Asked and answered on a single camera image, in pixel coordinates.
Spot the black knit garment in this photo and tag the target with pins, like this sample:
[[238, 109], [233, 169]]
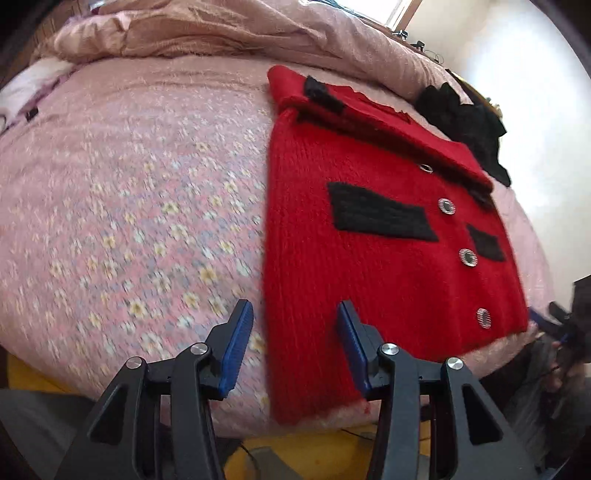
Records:
[[466, 120]]

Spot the grey fuzzy cloth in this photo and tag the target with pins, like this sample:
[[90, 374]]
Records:
[[540, 406]]

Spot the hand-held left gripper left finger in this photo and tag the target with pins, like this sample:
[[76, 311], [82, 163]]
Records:
[[235, 351]]

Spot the white purple cloth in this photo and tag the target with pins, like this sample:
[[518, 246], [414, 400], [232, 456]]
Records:
[[27, 87]]

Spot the window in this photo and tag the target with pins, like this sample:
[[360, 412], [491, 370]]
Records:
[[402, 13]]

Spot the red knit cardigan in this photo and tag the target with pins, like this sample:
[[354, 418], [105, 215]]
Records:
[[369, 286]]

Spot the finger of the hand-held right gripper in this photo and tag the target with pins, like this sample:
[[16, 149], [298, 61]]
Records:
[[551, 321]]

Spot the small black object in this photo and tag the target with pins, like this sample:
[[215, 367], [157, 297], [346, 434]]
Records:
[[31, 114]]

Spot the pink fuzzy blanket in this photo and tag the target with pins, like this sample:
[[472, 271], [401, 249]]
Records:
[[207, 32]]

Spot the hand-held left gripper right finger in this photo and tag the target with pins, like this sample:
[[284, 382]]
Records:
[[353, 347]]

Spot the pink floral bed sheet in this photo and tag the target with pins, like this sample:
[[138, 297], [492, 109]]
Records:
[[138, 207]]

